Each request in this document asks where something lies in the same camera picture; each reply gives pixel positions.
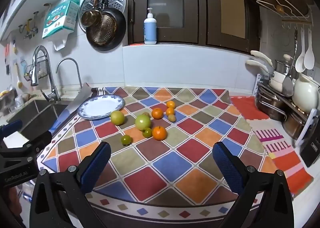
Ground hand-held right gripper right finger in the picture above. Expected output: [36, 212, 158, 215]
[212, 142, 295, 228]

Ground dark brown window frame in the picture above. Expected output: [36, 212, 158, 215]
[124, 0, 260, 54]

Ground white dish rack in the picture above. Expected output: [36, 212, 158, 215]
[254, 73, 320, 147]

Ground copper mesh colander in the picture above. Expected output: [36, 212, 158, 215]
[86, 14, 118, 44]

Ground white plastic spoon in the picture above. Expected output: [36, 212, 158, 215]
[295, 28, 307, 73]
[304, 28, 315, 70]

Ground metal spatula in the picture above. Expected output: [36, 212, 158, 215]
[282, 26, 299, 97]

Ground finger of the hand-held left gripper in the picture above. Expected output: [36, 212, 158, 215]
[0, 120, 23, 139]
[0, 132, 52, 166]

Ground stainless steel sink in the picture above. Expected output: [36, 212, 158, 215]
[6, 99, 75, 141]

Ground small brass saucepan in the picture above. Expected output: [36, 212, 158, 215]
[81, 0, 102, 28]

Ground green and white tissue box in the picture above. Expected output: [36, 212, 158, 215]
[42, 0, 81, 39]

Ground chrome gooseneck faucet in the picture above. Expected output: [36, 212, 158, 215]
[55, 57, 83, 89]

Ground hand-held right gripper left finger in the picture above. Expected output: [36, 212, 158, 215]
[29, 142, 112, 228]

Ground black frying pan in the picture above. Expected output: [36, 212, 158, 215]
[86, 0, 127, 51]

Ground blue pump soap bottle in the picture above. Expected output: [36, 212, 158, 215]
[144, 8, 158, 45]

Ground white wire wall rack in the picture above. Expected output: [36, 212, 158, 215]
[255, 0, 314, 29]

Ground orange patterned mat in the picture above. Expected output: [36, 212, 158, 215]
[230, 95, 314, 198]

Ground large yellow-green fruit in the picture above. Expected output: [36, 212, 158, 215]
[110, 110, 125, 125]

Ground wire sink basket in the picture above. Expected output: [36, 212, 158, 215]
[24, 60, 49, 79]

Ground blue rimmed white plate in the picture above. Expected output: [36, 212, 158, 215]
[77, 94, 125, 120]

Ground chrome pull-down faucet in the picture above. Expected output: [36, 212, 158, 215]
[30, 45, 62, 103]

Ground yellow dish brush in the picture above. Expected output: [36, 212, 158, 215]
[14, 63, 24, 89]

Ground colourful diamond pattern tablecloth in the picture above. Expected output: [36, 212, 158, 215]
[36, 86, 278, 221]

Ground cream handled white pot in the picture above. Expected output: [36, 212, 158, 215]
[250, 50, 292, 86]
[245, 59, 292, 92]

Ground large green fruit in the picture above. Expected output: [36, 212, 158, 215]
[135, 115, 152, 131]

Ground metal wall hooks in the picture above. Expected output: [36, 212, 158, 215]
[18, 11, 40, 39]

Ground white ceramic jug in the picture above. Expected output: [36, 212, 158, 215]
[291, 73, 319, 113]

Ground white tissue sheet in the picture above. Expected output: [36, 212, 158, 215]
[51, 33, 70, 51]

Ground large stainless steel pot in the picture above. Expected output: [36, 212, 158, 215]
[255, 88, 288, 121]

